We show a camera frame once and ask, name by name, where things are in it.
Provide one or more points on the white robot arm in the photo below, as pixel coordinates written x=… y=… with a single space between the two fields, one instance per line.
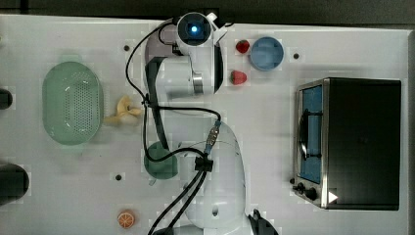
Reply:
x=194 y=143

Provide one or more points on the yellow toy banana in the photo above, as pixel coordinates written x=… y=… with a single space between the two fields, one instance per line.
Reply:
x=125 y=113

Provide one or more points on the black cylinder container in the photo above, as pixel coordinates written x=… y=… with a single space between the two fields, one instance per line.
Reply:
x=14 y=182

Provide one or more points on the blue bowl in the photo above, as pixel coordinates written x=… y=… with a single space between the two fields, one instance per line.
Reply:
x=266 y=54

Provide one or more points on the green metal cup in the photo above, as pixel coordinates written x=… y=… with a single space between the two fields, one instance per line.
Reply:
x=157 y=165

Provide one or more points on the red toy strawberry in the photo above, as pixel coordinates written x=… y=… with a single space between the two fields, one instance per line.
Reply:
x=238 y=77
x=243 y=46

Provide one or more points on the green perforated colander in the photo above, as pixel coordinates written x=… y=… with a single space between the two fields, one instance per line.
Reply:
x=72 y=103

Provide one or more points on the black toaster oven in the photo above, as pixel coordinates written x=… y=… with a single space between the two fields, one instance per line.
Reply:
x=347 y=151

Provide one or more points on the orange slice toy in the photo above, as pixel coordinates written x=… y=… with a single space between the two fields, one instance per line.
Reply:
x=126 y=219

